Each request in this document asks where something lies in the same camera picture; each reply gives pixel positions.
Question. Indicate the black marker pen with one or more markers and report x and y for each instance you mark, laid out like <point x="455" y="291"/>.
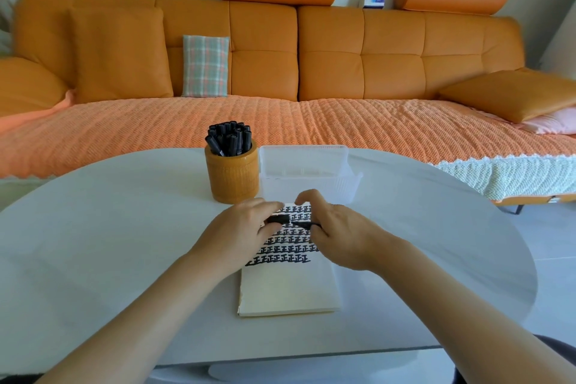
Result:
<point x="305" y="225"/>

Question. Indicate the pink cloth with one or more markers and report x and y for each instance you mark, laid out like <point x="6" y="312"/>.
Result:
<point x="40" y="116"/>

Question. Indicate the cream notepad with black marks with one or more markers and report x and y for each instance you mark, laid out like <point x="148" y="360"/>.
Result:
<point x="288" y="284"/>

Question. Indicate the plaid green pink pillow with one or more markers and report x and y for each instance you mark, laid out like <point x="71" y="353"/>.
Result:
<point x="205" y="66"/>

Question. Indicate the person's right hand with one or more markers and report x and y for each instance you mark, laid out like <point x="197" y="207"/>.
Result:
<point x="351" y="235"/>

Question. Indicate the white table base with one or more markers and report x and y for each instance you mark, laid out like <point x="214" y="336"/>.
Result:
<point x="324" y="368"/>

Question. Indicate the orange leather sofa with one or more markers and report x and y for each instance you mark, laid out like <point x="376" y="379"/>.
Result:
<point x="333" y="50"/>

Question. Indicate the person's left hand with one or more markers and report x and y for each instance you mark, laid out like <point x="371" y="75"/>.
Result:
<point x="229" y="235"/>

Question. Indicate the orange woven sofa cover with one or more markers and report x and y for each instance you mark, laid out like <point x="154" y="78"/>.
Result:
<point x="315" y="125"/>

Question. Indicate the orange wooden pen cup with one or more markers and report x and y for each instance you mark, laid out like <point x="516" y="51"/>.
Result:
<point x="231" y="179"/>

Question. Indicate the square orange leather cushion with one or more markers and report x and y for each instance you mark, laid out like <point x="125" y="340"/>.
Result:
<point x="119" y="55"/>

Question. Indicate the person's left thumb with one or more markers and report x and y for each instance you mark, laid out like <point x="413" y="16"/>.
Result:
<point x="271" y="230"/>

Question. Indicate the bunch of black pens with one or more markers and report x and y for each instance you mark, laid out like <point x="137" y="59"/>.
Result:
<point x="229" y="138"/>

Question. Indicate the person's right forearm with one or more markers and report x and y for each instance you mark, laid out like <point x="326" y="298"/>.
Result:
<point x="459" y="320"/>

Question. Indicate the person's right thumb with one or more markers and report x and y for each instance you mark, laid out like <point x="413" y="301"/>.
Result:
<point x="316" y="235"/>

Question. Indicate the white blue small box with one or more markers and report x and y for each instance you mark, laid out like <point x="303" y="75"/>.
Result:
<point x="374" y="0"/>

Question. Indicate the person's left forearm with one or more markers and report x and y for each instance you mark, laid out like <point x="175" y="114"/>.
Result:
<point x="135" y="320"/>

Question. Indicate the black pen cap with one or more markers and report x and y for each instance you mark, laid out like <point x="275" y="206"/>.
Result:
<point x="279" y="219"/>

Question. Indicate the clear plastic box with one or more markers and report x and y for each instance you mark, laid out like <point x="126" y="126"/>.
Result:
<point x="306" y="176"/>

